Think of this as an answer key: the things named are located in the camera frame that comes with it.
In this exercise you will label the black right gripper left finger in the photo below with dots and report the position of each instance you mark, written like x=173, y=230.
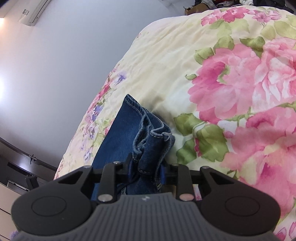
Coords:
x=109, y=179

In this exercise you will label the white wall air conditioner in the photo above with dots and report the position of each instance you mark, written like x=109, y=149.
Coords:
x=33, y=11

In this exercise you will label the dark wooden wardrobe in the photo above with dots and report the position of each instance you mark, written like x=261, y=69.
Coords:
x=22, y=172

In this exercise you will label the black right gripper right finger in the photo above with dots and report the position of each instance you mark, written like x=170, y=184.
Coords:
x=177, y=179

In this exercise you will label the dark blue denim jeans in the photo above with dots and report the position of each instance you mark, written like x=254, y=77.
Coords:
x=142, y=140

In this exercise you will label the floral yellow bed quilt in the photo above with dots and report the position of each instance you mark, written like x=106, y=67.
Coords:
x=224, y=82

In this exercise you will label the dark clothes pile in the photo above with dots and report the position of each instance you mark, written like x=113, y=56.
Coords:
x=201, y=6

